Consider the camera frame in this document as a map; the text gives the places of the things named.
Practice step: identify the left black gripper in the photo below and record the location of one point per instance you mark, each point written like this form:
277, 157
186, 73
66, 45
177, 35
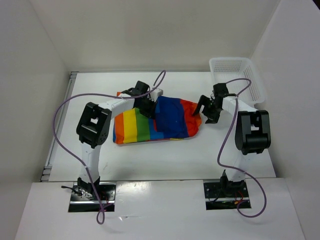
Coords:
150, 113

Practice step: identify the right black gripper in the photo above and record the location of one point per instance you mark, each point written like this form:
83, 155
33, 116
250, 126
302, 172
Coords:
212, 118

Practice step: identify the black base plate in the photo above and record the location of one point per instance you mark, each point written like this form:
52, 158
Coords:
80, 202
217, 199

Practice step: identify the white perforated plastic basket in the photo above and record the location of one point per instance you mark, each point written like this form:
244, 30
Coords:
238, 73

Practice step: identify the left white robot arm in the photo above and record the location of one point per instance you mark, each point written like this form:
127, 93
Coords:
94, 125

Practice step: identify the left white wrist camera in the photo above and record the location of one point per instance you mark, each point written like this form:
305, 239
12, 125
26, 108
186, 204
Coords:
153, 96

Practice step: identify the rainbow striped shorts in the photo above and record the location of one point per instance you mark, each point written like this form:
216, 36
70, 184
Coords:
173, 120

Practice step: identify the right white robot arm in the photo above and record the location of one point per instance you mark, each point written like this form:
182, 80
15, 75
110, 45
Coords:
252, 132

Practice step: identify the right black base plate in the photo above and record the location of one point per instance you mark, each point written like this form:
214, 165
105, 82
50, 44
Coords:
217, 199

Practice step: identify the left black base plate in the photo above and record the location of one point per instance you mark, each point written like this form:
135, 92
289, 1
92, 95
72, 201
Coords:
80, 202

